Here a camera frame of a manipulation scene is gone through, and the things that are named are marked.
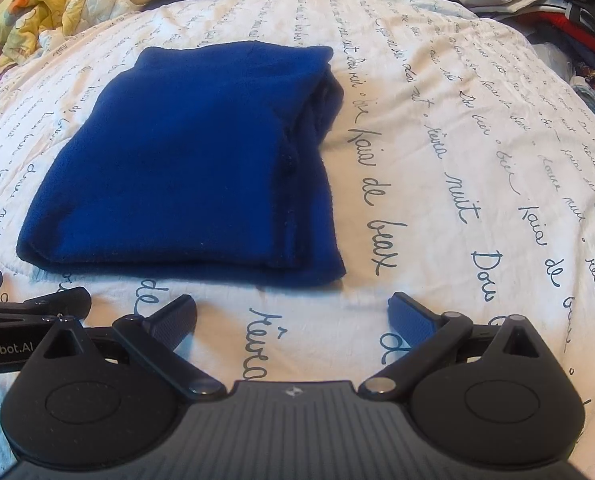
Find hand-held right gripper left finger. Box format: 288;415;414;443
36;294;227;401

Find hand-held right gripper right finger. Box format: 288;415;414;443
359;291;554;402

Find blue fleece garment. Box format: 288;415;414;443
16;44;347;288

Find pile of mixed clothes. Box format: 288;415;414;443
460;0;595;136

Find white script-printed bedspread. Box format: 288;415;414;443
0;0;595;480

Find yellow and orange blanket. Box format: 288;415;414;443
0;0;128;67

